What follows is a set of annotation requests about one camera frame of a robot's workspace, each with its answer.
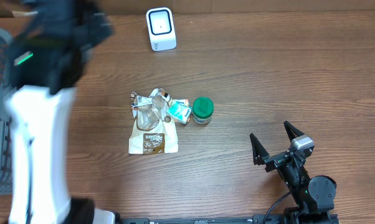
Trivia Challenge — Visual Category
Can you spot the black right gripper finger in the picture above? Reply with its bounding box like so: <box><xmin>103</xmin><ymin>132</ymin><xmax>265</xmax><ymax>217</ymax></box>
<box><xmin>250</xmin><ymin>133</ymin><xmax>269</xmax><ymax>165</ymax></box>
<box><xmin>283</xmin><ymin>121</ymin><xmax>305</xmax><ymax>142</ymax></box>

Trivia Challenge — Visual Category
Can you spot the green lid jar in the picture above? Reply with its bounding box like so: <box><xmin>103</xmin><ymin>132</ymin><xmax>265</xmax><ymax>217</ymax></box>
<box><xmin>192</xmin><ymin>96</ymin><xmax>214</xmax><ymax>124</ymax></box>

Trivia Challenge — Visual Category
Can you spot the teal tissue pack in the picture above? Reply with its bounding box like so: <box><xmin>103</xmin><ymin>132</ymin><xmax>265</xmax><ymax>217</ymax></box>
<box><xmin>167</xmin><ymin>103</ymin><xmax>192</xmax><ymax>124</ymax></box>

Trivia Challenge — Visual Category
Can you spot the brown Pantree snack bag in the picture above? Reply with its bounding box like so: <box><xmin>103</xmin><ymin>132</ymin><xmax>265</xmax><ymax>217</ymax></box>
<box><xmin>128</xmin><ymin>88</ymin><xmax>179</xmax><ymax>154</ymax></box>

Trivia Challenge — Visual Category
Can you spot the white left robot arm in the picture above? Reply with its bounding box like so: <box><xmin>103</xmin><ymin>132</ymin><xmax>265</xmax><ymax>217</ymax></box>
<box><xmin>4</xmin><ymin>0</ymin><xmax>117</xmax><ymax>224</ymax></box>

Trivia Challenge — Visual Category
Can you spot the white barcode scanner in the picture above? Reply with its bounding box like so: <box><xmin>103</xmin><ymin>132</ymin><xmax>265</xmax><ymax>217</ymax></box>
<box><xmin>146</xmin><ymin>7</ymin><xmax>177</xmax><ymax>52</ymax></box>

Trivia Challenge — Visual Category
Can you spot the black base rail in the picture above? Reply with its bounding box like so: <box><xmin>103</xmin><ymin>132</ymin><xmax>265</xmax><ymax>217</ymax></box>
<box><xmin>116</xmin><ymin>214</ymin><xmax>339</xmax><ymax>224</ymax></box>

